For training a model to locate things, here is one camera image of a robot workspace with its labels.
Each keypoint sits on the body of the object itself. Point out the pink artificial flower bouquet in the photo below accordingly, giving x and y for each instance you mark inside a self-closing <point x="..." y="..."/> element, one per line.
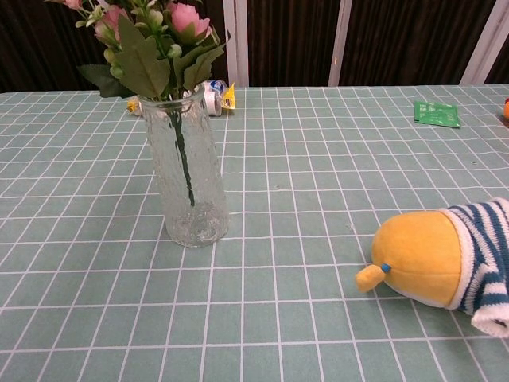
<point x="143" y="67"/>

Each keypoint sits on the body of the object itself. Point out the clear textured glass vase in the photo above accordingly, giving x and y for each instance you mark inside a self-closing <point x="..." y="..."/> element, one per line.
<point x="203" y="215"/>

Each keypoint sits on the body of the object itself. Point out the yellow plush toy striped shirt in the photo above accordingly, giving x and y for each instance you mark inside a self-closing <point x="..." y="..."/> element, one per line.
<point x="417" y="250"/>

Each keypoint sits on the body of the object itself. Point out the green sachet packet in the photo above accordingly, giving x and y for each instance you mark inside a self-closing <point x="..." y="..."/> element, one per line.
<point x="435" y="113"/>

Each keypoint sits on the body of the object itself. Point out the green checkered tablecloth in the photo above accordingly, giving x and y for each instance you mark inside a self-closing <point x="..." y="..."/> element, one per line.
<point x="278" y="298"/>

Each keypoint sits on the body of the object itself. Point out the white frame post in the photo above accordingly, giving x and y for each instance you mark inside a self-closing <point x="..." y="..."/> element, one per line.
<point x="235" y="40"/>
<point x="483" y="44"/>
<point x="340" y="40"/>

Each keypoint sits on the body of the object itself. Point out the white yellow snack package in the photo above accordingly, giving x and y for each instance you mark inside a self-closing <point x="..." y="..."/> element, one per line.
<point x="216" y="97"/>

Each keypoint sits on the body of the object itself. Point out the orange rubber chicken toy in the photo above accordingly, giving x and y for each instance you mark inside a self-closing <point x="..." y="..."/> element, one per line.
<point x="506" y="109"/>

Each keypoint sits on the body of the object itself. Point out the dark curtain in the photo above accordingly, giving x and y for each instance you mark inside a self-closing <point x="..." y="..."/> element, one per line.
<point x="286" y="36"/>

